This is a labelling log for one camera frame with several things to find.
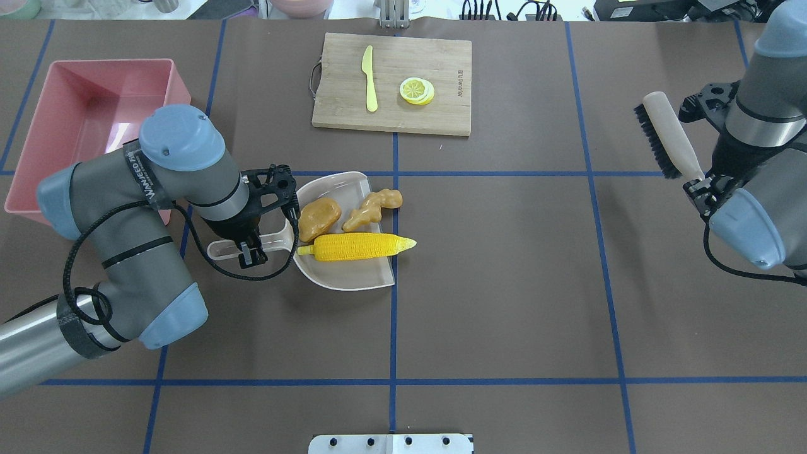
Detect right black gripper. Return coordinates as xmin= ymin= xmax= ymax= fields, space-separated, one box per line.
xmin=678 ymin=81 xmax=751 ymax=212

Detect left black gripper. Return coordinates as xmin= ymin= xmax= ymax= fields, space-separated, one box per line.
xmin=202 ymin=165 xmax=299 ymax=268

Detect beige hand brush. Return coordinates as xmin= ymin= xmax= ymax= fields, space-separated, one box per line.
xmin=634 ymin=91 xmax=704 ymax=182

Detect brown toy potato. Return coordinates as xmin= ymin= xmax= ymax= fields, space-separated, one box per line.
xmin=299 ymin=197 xmax=342 ymax=243

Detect beige plastic dustpan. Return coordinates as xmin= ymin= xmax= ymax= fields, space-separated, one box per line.
xmin=207 ymin=171 xmax=397 ymax=292

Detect yellow toy corn cob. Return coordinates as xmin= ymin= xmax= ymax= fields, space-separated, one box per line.
xmin=297 ymin=232 xmax=416 ymax=262

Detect tan toy ginger root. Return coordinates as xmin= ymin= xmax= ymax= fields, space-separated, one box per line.
xmin=341 ymin=189 xmax=403 ymax=233

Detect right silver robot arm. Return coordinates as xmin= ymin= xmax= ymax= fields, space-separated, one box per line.
xmin=678 ymin=1 xmax=806 ymax=285

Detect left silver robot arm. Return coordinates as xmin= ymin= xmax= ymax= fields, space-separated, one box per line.
xmin=2 ymin=104 xmax=299 ymax=399

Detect pink plastic bin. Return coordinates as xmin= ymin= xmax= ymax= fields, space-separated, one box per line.
xmin=4 ymin=59 xmax=192 ymax=223

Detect yellow plastic knife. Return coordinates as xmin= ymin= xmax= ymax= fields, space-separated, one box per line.
xmin=361 ymin=44 xmax=378 ymax=112

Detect wooden cutting board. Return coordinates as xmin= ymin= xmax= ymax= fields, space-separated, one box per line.
xmin=311 ymin=32 xmax=473 ymax=137

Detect yellow lemon slices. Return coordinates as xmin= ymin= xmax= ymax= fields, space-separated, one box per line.
xmin=398 ymin=77 xmax=436 ymax=105

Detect pink bowl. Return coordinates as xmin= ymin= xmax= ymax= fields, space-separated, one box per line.
xmin=268 ymin=0 xmax=334 ymax=18

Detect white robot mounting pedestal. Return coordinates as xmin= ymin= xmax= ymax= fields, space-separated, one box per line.
xmin=308 ymin=433 xmax=475 ymax=453

